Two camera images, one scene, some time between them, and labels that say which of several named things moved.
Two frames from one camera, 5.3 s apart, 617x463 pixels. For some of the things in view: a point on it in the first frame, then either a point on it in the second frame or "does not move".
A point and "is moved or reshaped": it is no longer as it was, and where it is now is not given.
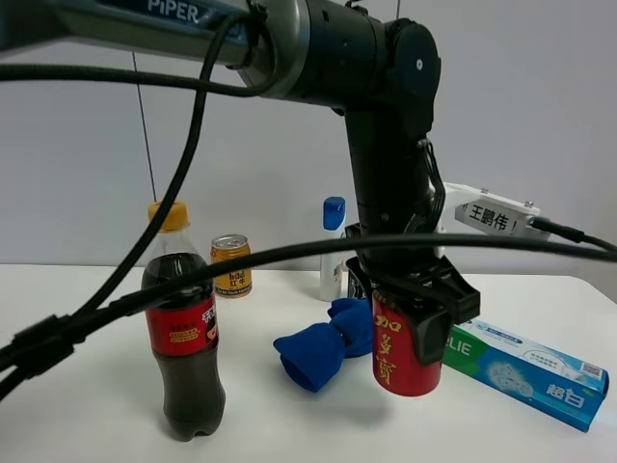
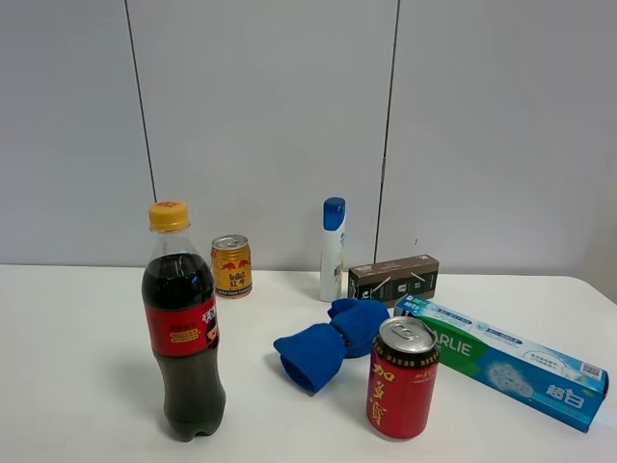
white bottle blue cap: [333, 264] does not move
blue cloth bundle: [315, 356] does not move
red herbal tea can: [398, 366] is moved or reshaped
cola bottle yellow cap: [183, 335] does not move
